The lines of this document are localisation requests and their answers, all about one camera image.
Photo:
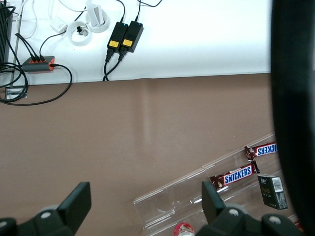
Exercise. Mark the small black carton box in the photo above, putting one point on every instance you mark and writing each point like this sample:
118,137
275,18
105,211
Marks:
272,191

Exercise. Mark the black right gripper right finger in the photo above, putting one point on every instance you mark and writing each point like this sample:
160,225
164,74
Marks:
211,201

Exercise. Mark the white tape roll with card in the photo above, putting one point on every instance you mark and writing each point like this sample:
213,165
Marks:
98,28

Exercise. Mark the small white adapter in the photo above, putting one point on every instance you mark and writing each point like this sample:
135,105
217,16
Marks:
58,25

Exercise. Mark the white table cover sheet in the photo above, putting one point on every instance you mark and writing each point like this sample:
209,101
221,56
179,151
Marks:
197,37

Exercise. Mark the grey orange USB hub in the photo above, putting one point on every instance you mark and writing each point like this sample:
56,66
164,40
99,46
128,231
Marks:
37,66

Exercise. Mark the Snickers chocolate bar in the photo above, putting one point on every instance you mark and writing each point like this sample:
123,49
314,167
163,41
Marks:
264,150
236,175

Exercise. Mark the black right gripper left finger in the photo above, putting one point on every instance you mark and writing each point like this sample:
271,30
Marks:
76,201

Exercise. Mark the black finned device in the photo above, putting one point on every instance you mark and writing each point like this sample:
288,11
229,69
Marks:
3,37

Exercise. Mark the black power adapter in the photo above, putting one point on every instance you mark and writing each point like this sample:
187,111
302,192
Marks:
133,37
116,34

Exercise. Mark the clear acrylic display rack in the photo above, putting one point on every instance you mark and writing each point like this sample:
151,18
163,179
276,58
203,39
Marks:
172,196

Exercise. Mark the small silver metal bracket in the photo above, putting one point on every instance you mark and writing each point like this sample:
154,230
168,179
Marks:
11,93

